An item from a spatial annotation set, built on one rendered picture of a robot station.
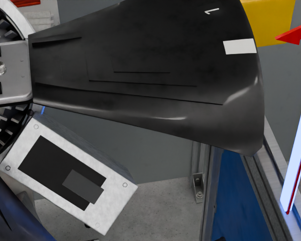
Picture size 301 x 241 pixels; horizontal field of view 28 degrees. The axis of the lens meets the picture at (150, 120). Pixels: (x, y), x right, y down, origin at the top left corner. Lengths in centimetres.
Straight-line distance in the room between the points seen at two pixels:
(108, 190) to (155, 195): 126
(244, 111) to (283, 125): 131
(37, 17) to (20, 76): 60
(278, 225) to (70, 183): 35
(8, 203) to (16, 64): 15
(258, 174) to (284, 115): 90
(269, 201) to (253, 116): 36
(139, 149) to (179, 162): 15
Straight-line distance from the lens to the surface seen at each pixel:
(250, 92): 60
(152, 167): 188
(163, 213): 193
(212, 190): 136
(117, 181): 71
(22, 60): 62
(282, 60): 170
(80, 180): 71
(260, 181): 96
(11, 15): 79
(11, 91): 59
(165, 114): 57
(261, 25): 92
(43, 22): 119
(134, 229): 189
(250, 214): 112
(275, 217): 92
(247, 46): 62
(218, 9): 65
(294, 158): 81
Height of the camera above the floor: 158
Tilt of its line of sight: 46 degrees down
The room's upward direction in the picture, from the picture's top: 1 degrees counter-clockwise
